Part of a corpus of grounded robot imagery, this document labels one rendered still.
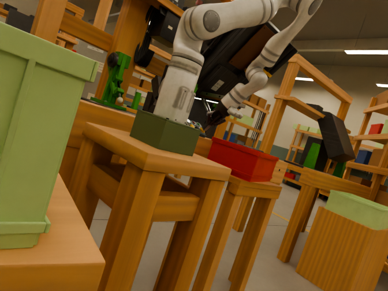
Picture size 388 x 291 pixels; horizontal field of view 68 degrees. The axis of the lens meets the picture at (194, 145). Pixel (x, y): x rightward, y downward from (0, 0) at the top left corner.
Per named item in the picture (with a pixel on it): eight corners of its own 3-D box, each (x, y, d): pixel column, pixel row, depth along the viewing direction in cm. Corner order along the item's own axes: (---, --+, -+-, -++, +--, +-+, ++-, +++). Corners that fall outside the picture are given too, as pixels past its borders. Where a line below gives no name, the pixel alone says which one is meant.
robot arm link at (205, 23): (270, -12, 84) (248, -5, 92) (194, 5, 73) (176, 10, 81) (273, 22, 88) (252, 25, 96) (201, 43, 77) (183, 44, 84)
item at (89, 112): (281, 183, 195) (288, 163, 194) (57, 145, 88) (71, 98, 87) (264, 176, 205) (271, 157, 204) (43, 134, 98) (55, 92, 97)
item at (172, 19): (181, 48, 171) (189, 23, 170) (160, 36, 158) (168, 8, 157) (168, 48, 179) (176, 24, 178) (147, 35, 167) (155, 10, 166)
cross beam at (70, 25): (218, 101, 234) (222, 91, 233) (55, 26, 141) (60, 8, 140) (213, 101, 237) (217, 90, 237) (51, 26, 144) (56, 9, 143)
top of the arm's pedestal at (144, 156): (228, 182, 85) (232, 169, 85) (142, 170, 62) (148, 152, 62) (162, 151, 107) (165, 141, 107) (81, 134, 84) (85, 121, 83)
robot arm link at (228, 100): (228, 115, 117) (239, 104, 115) (217, 96, 123) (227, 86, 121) (241, 120, 124) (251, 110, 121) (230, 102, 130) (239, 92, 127)
